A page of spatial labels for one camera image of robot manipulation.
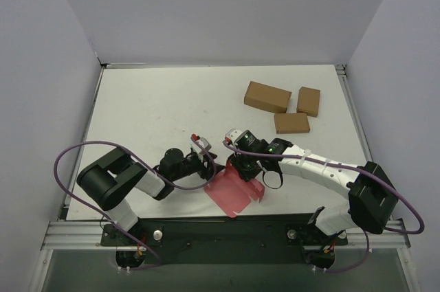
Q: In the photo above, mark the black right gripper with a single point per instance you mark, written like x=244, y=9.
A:
x=245, y=171

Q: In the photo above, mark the small brown box right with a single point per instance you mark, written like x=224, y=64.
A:
x=308, y=101

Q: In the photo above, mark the brown cardboard box front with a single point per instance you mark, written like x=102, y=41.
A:
x=288, y=123

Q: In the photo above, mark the pink cardboard box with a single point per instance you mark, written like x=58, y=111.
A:
x=232, y=194

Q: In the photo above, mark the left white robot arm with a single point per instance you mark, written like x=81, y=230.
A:
x=110, y=179

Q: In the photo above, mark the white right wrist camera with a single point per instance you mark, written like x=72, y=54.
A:
x=233, y=136

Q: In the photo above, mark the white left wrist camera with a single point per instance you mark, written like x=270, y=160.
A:
x=200, y=144

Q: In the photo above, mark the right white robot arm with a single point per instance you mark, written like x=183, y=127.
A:
x=367, y=192

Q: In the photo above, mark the large brown cardboard box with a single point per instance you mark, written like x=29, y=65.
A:
x=267, y=98

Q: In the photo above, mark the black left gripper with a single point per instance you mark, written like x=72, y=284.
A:
x=207, y=167

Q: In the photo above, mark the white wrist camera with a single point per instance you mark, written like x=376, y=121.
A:
x=200, y=144
x=233, y=136

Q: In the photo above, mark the aluminium frame rail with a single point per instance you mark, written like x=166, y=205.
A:
x=82, y=235

